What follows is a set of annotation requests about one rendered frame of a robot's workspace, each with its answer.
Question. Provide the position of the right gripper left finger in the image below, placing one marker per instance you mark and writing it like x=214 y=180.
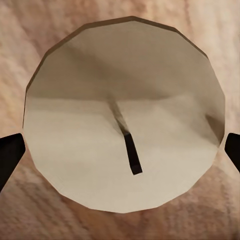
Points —
x=12 y=149

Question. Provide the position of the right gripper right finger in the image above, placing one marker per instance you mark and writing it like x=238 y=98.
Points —
x=232 y=148

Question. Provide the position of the pillar candle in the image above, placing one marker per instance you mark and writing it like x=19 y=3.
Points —
x=124 y=115

